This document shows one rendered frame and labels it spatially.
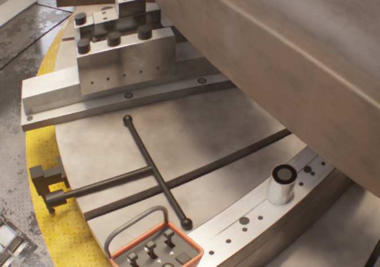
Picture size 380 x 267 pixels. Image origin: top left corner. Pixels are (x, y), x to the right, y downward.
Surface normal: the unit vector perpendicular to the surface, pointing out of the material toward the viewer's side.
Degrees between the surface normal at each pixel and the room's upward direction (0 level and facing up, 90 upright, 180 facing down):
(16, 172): 0
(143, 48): 90
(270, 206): 0
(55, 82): 0
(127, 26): 90
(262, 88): 90
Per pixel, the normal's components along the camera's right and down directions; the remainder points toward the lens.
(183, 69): 0.30, 0.40
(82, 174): 0.02, -0.73
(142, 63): 0.31, 0.66
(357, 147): -0.72, 0.47
